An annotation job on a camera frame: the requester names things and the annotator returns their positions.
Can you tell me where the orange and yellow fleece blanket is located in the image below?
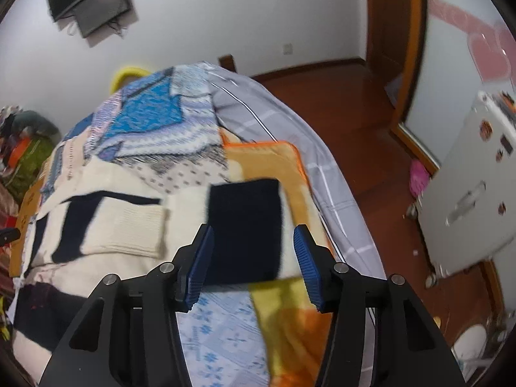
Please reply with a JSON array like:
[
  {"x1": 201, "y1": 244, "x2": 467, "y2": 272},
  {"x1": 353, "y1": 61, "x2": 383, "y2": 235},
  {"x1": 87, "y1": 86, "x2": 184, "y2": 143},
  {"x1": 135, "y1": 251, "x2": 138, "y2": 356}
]
[{"x1": 223, "y1": 141, "x2": 375, "y2": 387}]

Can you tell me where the grey checked bed sheet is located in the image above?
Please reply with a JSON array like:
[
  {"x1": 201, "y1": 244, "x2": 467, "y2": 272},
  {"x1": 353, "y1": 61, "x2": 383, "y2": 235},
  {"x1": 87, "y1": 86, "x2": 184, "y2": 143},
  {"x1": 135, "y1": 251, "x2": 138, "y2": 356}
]
[{"x1": 202, "y1": 61, "x2": 388, "y2": 375}]

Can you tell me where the white wheeled cabinet with stickers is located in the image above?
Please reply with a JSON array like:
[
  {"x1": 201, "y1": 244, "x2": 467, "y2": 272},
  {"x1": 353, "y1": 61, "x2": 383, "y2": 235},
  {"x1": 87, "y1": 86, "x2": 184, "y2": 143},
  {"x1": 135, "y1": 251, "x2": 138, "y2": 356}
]
[{"x1": 407, "y1": 91, "x2": 516, "y2": 289}]

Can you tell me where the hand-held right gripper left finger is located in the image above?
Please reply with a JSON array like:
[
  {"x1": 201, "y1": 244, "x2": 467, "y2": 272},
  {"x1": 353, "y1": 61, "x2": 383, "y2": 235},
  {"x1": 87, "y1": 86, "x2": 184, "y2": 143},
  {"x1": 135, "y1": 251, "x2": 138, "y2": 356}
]
[{"x1": 38, "y1": 223, "x2": 216, "y2": 387}]

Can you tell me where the brown wooden door frame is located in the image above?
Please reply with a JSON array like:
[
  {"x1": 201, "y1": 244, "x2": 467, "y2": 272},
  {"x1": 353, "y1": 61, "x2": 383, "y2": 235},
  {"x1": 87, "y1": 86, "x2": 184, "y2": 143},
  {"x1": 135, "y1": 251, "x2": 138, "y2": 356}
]
[{"x1": 365, "y1": 0, "x2": 428, "y2": 117}]

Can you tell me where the pile of colourful clothes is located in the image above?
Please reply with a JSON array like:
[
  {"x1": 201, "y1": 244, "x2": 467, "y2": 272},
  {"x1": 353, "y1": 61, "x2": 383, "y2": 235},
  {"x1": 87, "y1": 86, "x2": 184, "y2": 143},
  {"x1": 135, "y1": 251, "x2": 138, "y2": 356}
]
[{"x1": 0, "y1": 105, "x2": 61, "y2": 210}]

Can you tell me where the pink plastic object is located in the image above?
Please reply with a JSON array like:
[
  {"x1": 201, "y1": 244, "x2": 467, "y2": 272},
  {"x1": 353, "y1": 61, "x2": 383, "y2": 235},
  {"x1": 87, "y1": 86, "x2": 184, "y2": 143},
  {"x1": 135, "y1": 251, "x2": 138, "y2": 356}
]
[{"x1": 409, "y1": 160, "x2": 431, "y2": 198}]

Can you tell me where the blue patterned patchwork blanket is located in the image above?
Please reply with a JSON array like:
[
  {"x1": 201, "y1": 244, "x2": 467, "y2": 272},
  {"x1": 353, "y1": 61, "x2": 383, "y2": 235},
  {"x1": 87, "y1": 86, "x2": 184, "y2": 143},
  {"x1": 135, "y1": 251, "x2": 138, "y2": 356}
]
[{"x1": 40, "y1": 61, "x2": 267, "y2": 387}]

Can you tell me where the yellow curved object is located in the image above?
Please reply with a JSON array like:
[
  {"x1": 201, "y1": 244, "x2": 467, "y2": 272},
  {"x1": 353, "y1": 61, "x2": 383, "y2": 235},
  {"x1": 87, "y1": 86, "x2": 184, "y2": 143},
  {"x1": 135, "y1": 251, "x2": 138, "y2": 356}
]
[{"x1": 110, "y1": 65, "x2": 152, "y2": 93}]

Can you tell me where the white round object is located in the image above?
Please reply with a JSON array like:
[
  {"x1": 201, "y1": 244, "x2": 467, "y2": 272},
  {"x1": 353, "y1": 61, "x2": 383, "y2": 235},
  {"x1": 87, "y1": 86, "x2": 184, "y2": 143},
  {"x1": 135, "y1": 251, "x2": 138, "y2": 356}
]
[{"x1": 451, "y1": 324, "x2": 488, "y2": 365}]

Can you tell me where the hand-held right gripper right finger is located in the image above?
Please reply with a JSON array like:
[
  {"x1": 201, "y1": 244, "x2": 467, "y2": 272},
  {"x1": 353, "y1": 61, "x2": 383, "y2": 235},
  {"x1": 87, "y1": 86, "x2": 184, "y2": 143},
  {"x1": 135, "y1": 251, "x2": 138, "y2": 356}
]
[{"x1": 292, "y1": 223, "x2": 468, "y2": 387}]

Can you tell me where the pink wall decoration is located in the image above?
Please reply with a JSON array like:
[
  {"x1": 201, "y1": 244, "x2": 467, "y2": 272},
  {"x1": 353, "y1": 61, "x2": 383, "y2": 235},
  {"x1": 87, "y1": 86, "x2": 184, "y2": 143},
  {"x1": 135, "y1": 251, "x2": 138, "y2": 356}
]
[{"x1": 427, "y1": 0, "x2": 511, "y2": 85}]

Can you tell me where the cream and navy knit sweater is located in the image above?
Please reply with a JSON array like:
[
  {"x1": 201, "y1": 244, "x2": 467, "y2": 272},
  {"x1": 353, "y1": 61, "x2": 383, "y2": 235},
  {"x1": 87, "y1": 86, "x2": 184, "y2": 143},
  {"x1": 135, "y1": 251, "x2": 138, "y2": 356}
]
[{"x1": 11, "y1": 178, "x2": 301, "y2": 375}]

